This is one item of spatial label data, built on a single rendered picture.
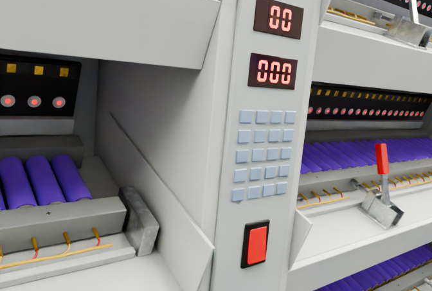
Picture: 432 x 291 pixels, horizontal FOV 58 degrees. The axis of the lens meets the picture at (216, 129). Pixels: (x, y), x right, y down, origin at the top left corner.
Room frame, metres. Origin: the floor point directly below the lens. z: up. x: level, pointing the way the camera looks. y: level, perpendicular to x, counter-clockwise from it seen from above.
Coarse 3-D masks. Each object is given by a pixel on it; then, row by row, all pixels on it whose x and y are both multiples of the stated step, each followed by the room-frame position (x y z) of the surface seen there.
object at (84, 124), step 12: (72, 60) 0.39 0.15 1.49; (84, 60) 0.39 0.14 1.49; (96, 60) 0.40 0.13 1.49; (84, 72) 0.39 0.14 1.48; (96, 72) 0.40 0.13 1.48; (84, 84) 0.39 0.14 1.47; (96, 84) 0.40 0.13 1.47; (324, 84) 0.63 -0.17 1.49; (336, 84) 0.65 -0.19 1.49; (84, 96) 0.39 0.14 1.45; (84, 108) 0.40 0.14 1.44; (84, 120) 0.40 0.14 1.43; (84, 132) 0.40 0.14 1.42; (84, 144) 0.40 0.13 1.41; (84, 156) 0.40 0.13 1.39
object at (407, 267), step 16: (400, 256) 0.67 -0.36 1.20; (416, 256) 0.69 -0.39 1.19; (368, 272) 0.61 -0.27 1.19; (384, 272) 0.61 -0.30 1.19; (400, 272) 0.63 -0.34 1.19; (416, 272) 0.63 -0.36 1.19; (320, 288) 0.53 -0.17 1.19; (336, 288) 0.54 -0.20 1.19; (352, 288) 0.56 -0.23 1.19; (368, 288) 0.57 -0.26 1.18; (384, 288) 0.57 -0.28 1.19; (400, 288) 0.58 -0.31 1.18; (416, 288) 0.61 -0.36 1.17
